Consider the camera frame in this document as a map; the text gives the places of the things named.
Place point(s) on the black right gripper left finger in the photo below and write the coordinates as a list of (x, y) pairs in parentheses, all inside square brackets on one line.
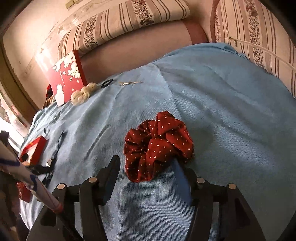
[(80, 217)]

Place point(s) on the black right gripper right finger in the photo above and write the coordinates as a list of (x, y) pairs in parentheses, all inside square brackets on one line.
[(236, 220)]

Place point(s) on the cream scrunchie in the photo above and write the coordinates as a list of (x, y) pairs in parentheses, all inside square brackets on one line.
[(80, 96)]

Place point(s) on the red polka dot scrunchie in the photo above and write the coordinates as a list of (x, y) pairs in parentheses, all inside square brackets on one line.
[(154, 144)]

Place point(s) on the striped floral pillow right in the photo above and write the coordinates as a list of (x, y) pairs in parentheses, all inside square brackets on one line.
[(253, 30)]

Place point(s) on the light blue blanket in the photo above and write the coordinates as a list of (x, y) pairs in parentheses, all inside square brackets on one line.
[(240, 118)]

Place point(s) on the striped floral pillow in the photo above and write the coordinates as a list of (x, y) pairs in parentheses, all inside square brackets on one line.
[(118, 20), (253, 30)]

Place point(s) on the red floral box lid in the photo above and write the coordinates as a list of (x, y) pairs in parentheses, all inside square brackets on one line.
[(66, 76)]

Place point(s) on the metal hair clip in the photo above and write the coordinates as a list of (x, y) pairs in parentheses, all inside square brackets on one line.
[(129, 83)]

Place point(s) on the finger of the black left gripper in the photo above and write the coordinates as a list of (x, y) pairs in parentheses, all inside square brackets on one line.
[(38, 169)]

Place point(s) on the pink quilted bed sheet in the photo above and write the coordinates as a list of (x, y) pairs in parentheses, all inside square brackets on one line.
[(139, 47)]

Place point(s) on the striped floral pillow back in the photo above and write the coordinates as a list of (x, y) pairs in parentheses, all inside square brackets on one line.
[(118, 20)]

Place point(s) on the red jewelry box tray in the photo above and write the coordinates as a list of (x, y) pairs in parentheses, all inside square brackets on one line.
[(30, 156)]

